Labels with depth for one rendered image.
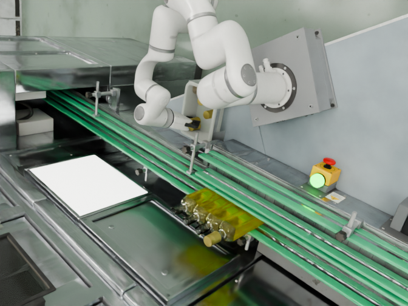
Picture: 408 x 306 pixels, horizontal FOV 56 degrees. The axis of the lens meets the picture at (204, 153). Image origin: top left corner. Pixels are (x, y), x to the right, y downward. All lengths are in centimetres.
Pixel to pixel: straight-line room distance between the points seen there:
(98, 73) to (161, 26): 90
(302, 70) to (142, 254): 76
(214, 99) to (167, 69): 137
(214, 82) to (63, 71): 111
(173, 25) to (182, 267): 76
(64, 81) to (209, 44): 111
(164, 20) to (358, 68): 60
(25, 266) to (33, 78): 91
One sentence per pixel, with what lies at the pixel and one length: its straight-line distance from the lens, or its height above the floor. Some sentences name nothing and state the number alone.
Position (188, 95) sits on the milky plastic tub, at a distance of 157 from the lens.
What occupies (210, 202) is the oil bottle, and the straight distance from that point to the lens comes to 132.
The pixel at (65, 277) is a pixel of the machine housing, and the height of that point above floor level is 147.
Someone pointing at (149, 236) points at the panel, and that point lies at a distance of 138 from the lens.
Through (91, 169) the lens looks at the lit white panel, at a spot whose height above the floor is 108.
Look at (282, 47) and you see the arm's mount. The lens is 126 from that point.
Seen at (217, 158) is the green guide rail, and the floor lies 92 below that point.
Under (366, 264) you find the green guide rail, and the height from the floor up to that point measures 92.
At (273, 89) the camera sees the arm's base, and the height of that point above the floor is 94.
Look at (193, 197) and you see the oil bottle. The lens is 133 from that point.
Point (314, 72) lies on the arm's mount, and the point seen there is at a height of 86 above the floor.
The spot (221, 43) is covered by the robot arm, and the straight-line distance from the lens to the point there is 99.
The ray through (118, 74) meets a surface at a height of 70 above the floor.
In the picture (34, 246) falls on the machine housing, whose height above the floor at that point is 148.
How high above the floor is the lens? 193
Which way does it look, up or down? 45 degrees down
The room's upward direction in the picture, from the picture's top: 106 degrees counter-clockwise
